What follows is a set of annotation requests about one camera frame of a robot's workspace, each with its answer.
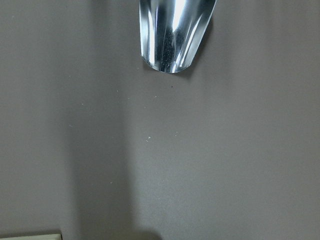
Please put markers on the metal scoop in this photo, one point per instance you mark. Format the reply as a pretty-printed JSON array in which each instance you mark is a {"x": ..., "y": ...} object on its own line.
[{"x": 171, "y": 31}]

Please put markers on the bamboo cutting board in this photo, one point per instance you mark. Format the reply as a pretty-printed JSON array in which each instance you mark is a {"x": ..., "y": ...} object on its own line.
[{"x": 33, "y": 235}]

